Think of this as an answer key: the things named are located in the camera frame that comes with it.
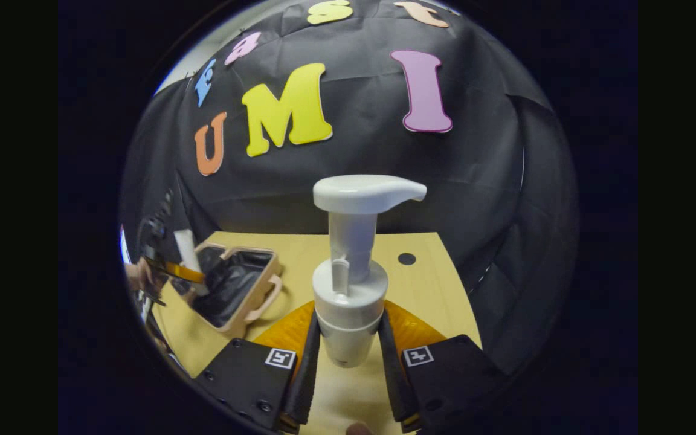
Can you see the white pump bottle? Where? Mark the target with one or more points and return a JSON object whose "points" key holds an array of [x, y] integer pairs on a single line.
{"points": [[351, 290]]}

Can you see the black backdrop cloth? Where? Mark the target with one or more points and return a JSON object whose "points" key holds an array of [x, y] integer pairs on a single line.
{"points": [[475, 181]]}

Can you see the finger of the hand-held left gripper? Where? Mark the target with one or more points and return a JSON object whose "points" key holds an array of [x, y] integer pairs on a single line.
{"points": [[179, 272]]}

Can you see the white squeeze tube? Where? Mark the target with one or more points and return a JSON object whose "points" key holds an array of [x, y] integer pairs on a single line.
{"points": [[186, 251]]}

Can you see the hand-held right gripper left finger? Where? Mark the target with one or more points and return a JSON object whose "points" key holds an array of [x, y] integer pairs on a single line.
{"points": [[309, 374]]}

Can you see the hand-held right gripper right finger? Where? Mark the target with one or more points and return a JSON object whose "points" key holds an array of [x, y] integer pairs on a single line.
{"points": [[391, 374]]}

